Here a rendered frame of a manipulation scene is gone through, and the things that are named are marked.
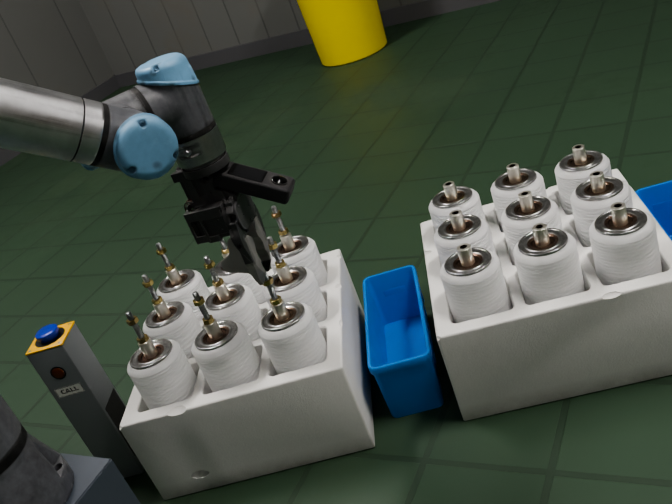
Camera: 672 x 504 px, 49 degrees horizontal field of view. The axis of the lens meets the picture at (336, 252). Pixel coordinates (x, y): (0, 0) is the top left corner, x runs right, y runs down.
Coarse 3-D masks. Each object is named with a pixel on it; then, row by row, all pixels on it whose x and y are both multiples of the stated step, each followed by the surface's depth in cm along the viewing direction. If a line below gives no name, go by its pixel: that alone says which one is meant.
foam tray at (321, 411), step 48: (336, 288) 137; (336, 336) 124; (288, 384) 118; (336, 384) 118; (144, 432) 123; (192, 432) 123; (240, 432) 123; (288, 432) 123; (336, 432) 123; (192, 480) 128; (240, 480) 128
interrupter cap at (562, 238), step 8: (552, 232) 116; (560, 232) 115; (520, 240) 117; (528, 240) 116; (552, 240) 114; (560, 240) 113; (520, 248) 115; (528, 248) 114; (536, 248) 114; (544, 248) 113; (552, 248) 112; (560, 248) 111; (536, 256) 112
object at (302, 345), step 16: (304, 304) 123; (304, 320) 119; (272, 336) 118; (288, 336) 117; (304, 336) 119; (320, 336) 122; (272, 352) 120; (288, 352) 119; (304, 352) 119; (320, 352) 122; (288, 368) 121
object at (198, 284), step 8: (192, 280) 144; (200, 280) 144; (184, 288) 142; (192, 288) 142; (200, 288) 144; (168, 296) 142; (176, 296) 141; (184, 296) 142; (192, 296) 143; (192, 304) 143; (200, 312) 144; (200, 320) 145
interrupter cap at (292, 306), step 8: (288, 304) 123; (296, 304) 123; (272, 312) 123; (296, 312) 120; (304, 312) 120; (264, 320) 122; (272, 320) 121; (288, 320) 119; (296, 320) 118; (264, 328) 119; (272, 328) 118; (280, 328) 118
